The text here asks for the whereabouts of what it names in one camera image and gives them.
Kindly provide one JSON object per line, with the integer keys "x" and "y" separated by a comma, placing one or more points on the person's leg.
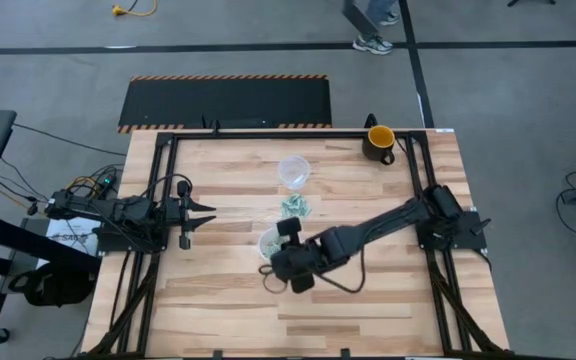
{"x": 379, "y": 7}

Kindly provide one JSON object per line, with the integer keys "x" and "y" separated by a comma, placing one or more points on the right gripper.
{"x": 308, "y": 255}

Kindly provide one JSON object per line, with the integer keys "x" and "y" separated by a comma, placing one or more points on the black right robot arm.
{"x": 388, "y": 220}

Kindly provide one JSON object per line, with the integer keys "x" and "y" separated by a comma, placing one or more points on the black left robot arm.
{"x": 118, "y": 210}

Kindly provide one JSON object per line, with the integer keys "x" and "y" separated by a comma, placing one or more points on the black bag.
{"x": 53, "y": 285}

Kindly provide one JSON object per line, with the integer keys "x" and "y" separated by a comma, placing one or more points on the black hazard-striped floor mat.
{"x": 228, "y": 102}

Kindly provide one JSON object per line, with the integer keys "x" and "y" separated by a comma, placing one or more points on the black mug yellow inside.
{"x": 380, "y": 136}

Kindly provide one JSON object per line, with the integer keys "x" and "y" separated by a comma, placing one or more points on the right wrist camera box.
{"x": 282, "y": 262}

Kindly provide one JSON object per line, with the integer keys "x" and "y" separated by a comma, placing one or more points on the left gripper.
{"x": 184, "y": 235}

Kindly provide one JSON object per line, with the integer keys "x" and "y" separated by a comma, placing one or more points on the white printed paper sheet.
{"x": 68, "y": 234}

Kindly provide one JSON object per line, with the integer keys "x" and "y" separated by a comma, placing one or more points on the black table clamp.
{"x": 370, "y": 121}

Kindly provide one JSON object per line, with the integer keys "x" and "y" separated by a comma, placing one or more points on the black power strip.
{"x": 104, "y": 184}

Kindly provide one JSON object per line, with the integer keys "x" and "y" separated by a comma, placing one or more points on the clear plastic cup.
{"x": 265, "y": 250}
{"x": 294, "y": 171}

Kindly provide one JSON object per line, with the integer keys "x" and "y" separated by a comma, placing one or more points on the person's shoe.
{"x": 373, "y": 44}
{"x": 389, "y": 19}

